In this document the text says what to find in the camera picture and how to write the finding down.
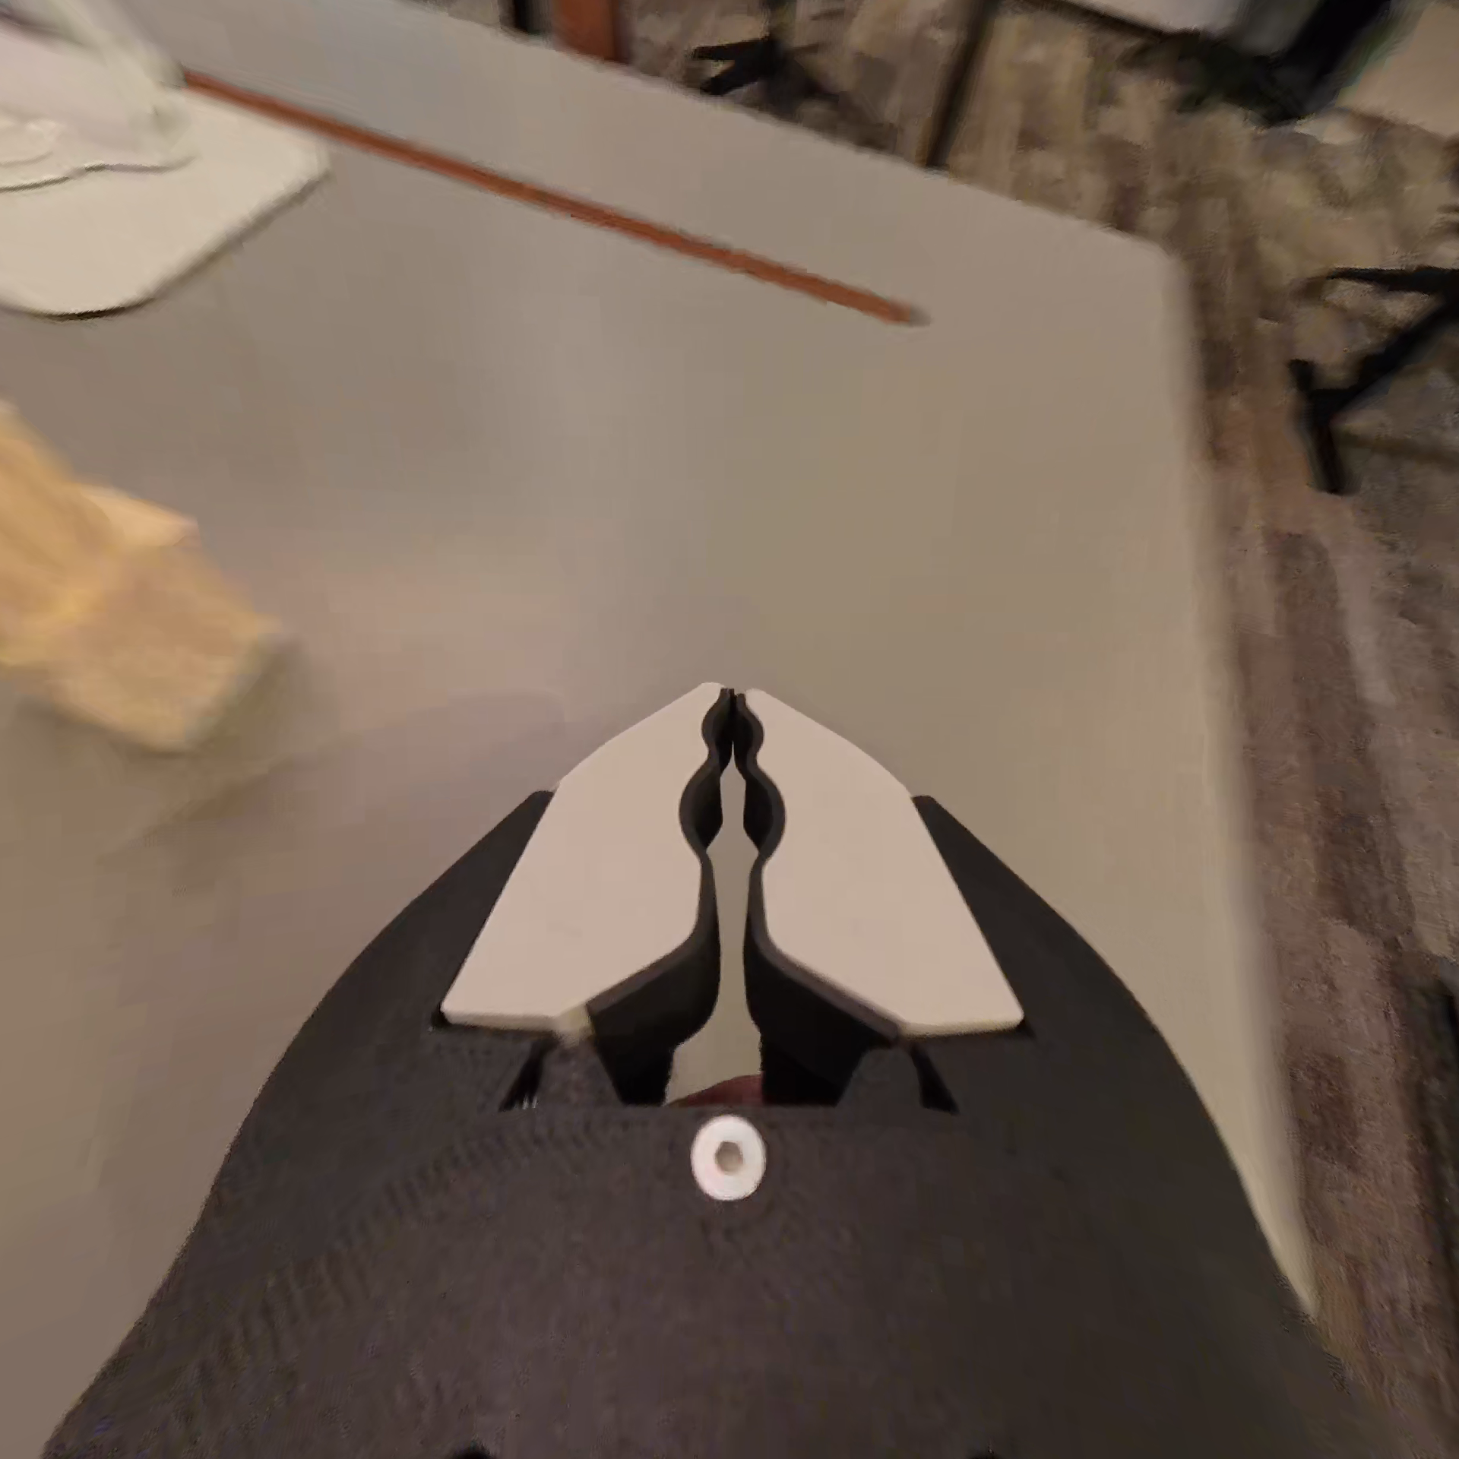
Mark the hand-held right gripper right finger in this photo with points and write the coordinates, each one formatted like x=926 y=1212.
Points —
x=878 y=912

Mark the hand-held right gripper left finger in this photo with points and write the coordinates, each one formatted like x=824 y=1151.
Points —
x=581 y=900

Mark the large plain wooden cube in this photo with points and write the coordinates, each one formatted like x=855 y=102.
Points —
x=171 y=672
x=58 y=512

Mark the black chair base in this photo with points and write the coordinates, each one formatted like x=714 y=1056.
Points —
x=758 y=62

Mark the brown wooden leg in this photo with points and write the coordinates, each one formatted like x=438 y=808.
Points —
x=589 y=24

